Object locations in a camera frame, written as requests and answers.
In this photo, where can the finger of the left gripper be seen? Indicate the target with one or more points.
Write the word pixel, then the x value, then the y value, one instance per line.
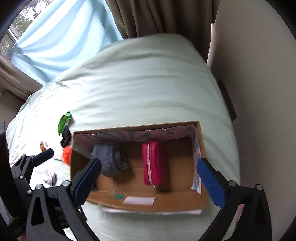
pixel 41 157

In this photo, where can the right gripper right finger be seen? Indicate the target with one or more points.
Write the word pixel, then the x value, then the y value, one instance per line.
pixel 254 222

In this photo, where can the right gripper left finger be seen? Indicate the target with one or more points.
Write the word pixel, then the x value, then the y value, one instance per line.
pixel 54 209

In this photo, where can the green wet wipes pack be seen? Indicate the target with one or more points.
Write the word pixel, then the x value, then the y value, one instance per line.
pixel 64 122

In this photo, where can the black small soft item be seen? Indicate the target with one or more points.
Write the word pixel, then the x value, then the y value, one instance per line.
pixel 67 137

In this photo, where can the small brown plush toy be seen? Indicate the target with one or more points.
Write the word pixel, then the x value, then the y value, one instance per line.
pixel 43 146

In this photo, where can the orange fuzzy ball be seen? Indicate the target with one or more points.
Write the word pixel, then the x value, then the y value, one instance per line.
pixel 66 155

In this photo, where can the grey rolled sock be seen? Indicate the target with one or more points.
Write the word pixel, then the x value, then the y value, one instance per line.
pixel 113 162

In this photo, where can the brown left curtain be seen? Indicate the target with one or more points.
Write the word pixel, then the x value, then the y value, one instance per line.
pixel 17 82

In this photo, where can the brown curtain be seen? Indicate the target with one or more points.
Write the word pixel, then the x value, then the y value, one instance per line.
pixel 17 82
pixel 190 18

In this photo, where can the cardboard storage box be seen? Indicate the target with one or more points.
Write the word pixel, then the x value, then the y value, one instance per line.
pixel 183 145

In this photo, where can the pink zip pouch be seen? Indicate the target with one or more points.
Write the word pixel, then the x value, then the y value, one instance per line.
pixel 155 164

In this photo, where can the light blue window cloth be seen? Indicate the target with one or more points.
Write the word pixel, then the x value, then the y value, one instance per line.
pixel 66 34

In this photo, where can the pale green bed sheet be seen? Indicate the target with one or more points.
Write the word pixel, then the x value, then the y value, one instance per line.
pixel 135 82

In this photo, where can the brown right curtain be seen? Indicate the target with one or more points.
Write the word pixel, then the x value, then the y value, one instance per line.
pixel 190 18

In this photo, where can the window frame with glass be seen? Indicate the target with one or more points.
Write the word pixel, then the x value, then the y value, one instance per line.
pixel 21 23

